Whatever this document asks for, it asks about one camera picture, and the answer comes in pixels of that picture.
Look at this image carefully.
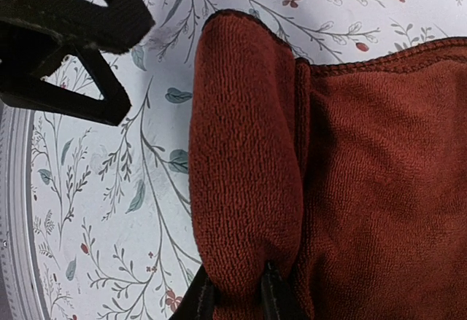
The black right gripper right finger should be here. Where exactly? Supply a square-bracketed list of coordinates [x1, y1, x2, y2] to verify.
[260, 262, 309, 320]

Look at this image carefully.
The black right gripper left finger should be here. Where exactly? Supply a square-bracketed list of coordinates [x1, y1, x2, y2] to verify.
[171, 267, 216, 320]

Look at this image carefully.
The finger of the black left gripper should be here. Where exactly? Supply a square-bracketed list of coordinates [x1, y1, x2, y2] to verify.
[1, 39, 131, 126]
[1, 0, 155, 54]

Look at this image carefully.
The dark red towel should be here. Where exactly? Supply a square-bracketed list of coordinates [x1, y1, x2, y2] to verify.
[188, 10, 466, 319]

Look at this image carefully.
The front aluminium rail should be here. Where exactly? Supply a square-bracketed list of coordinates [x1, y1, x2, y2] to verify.
[1, 105, 50, 319]

